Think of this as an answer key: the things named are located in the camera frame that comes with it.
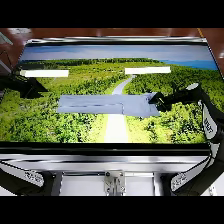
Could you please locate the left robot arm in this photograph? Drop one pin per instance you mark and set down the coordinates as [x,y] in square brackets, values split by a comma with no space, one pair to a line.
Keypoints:
[23,85]

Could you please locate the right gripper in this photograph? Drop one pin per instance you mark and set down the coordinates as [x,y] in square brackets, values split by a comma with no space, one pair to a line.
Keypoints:
[160,101]

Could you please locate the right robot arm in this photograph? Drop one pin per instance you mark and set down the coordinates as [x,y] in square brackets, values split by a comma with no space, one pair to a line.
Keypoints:
[210,123]

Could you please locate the light blue shirt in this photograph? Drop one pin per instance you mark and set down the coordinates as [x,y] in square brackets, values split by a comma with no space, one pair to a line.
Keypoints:
[103,105]

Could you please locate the silver frame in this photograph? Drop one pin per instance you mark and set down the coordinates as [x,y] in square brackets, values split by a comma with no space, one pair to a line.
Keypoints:
[100,163]

